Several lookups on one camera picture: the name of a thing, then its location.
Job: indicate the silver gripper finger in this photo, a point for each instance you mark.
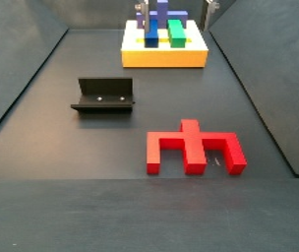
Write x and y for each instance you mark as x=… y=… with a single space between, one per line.
x=141 y=7
x=211 y=7

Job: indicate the red E-shaped block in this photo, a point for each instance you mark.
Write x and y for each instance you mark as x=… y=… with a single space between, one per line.
x=193 y=143

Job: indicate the yellow board base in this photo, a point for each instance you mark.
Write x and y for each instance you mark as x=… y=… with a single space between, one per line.
x=162 y=56

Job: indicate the purple cross block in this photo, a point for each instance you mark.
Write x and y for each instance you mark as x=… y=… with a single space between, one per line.
x=161 y=14

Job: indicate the blue bar block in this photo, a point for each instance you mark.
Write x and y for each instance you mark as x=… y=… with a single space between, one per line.
x=150 y=37

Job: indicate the green bar block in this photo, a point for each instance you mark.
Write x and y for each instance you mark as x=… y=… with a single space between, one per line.
x=176 y=33

